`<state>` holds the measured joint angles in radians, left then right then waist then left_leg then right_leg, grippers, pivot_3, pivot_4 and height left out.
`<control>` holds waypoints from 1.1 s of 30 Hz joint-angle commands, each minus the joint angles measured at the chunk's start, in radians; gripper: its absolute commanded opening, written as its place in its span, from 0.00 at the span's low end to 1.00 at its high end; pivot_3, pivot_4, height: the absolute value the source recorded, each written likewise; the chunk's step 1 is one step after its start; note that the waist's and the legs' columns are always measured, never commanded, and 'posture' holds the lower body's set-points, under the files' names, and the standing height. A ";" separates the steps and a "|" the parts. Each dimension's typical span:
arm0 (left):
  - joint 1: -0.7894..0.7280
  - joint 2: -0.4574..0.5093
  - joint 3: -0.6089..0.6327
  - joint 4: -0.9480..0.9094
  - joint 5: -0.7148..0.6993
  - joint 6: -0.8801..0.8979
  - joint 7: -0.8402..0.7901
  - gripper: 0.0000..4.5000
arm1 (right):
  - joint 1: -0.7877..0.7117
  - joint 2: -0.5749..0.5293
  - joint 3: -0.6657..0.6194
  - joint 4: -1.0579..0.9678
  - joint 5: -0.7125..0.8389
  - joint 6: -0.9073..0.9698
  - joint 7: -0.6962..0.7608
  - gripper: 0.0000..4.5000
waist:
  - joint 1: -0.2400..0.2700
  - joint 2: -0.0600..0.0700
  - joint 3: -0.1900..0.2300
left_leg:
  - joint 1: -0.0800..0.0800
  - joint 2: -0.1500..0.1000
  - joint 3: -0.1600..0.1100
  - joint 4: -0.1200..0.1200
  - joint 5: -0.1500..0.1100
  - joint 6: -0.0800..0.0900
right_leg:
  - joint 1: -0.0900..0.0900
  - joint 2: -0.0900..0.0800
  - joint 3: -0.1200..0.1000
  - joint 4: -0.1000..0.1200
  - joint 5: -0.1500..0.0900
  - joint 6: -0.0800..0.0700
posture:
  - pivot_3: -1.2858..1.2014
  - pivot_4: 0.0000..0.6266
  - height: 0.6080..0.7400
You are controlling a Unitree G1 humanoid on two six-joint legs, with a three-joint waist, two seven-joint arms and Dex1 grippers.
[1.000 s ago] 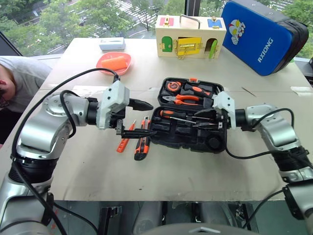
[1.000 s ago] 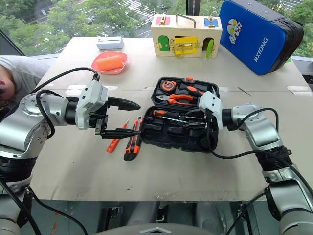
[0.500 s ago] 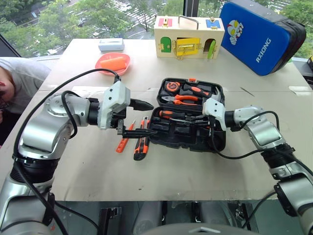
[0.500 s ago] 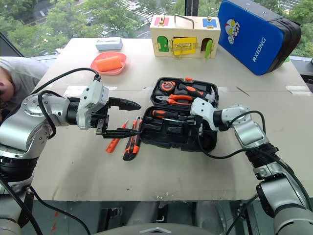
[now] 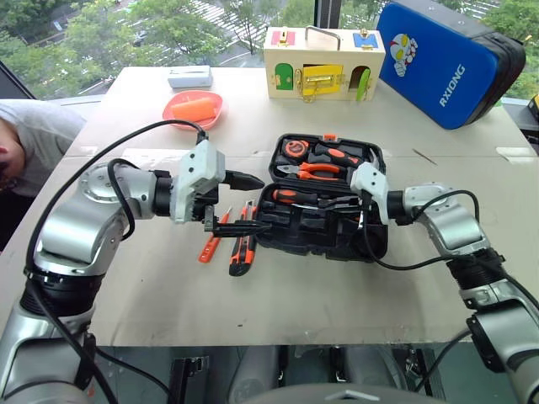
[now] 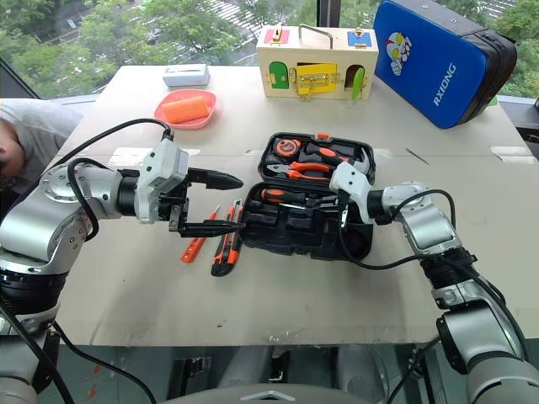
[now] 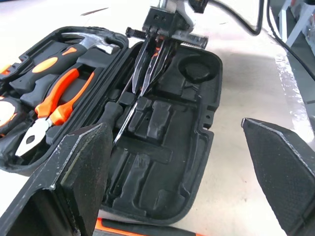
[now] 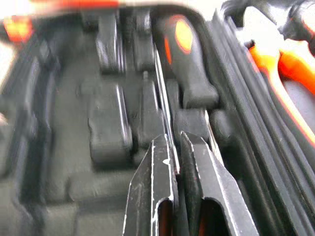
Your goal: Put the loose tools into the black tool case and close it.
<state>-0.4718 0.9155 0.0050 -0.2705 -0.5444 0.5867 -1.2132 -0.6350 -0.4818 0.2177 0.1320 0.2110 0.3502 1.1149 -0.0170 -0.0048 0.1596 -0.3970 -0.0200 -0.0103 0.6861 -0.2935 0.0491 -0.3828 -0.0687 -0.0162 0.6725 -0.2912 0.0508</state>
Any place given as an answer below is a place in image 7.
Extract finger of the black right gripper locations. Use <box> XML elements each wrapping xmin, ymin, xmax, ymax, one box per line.
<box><xmin>131</xmin><ymin>38</ymin><xmax>152</xmax><ymax>94</ymax></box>
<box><xmin>140</xmin><ymin>40</ymin><xmax>171</xmax><ymax>97</ymax></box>

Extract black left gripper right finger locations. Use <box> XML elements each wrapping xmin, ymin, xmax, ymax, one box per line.
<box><xmin>241</xmin><ymin>117</ymin><xmax>315</xmax><ymax>236</ymax></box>

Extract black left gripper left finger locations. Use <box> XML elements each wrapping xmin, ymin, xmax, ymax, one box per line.
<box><xmin>0</xmin><ymin>122</ymin><xmax>114</xmax><ymax>236</ymax></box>

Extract orange-handled screwdriver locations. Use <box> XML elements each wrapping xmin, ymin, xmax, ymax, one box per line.
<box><xmin>113</xmin><ymin>46</ymin><xmax>162</xmax><ymax>148</ymax></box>

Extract black plastic tool case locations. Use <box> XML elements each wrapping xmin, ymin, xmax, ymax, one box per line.
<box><xmin>0</xmin><ymin>26</ymin><xmax>224</xmax><ymax>226</ymax></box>

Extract orange and black hand tool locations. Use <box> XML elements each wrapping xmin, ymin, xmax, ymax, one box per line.
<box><xmin>94</xmin><ymin>217</ymin><xmax>197</xmax><ymax>236</ymax></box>

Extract orange-black tape measure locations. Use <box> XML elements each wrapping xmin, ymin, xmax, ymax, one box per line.
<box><xmin>0</xmin><ymin>96</ymin><xmax>25</xmax><ymax>138</ymax></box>

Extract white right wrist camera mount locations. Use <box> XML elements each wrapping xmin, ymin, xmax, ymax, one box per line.
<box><xmin>157</xmin><ymin>0</ymin><xmax>198</xmax><ymax>31</ymax></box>

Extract black-handled screwdriver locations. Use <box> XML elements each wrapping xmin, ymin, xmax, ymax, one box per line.
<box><xmin>97</xmin><ymin>73</ymin><xmax>133</xmax><ymax>130</ymax></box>

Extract orange-handled pliers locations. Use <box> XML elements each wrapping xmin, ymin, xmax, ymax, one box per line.
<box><xmin>14</xmin><ymin>68</ymin><xmax>96</xmax><ymax>157</ymax></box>

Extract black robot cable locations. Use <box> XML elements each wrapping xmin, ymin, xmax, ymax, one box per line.
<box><xmin>210</xmin><ymin>0</ymin><xmax>315</xmax><ymax>82</ymax></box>

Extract hammer with orange-black handle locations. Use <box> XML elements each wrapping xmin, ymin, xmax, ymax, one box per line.
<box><xmin>9</xmin><ymin>31</ymin><xmax>122</xmax><ymax>98</ymax></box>

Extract white metal frame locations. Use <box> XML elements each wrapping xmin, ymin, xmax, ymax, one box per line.
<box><xmin>278</xmin><ymin>0</ymin><xmax>315</xmax><ymax>49</ymax></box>

